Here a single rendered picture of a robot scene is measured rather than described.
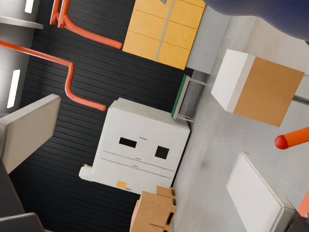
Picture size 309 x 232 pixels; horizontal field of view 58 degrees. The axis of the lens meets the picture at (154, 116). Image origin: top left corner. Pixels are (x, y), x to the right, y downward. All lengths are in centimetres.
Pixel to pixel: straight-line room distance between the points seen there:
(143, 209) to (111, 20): 696
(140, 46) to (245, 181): 751
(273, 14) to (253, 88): 160
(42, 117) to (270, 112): 195
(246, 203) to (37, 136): 13
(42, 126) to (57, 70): 1140
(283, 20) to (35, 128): 33
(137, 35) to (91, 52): 381
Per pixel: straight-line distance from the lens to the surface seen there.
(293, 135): 49
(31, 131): 17
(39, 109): 17
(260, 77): 199
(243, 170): 19
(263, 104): 204
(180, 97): 779
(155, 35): 766
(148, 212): 729
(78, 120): 1168
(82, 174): 889
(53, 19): 877
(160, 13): 770
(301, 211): 59
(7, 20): 937
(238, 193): 19
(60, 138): 1214
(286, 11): 39
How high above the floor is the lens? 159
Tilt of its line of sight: 3 degrees down
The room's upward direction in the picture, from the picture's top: 73 degrees counter-clockwise
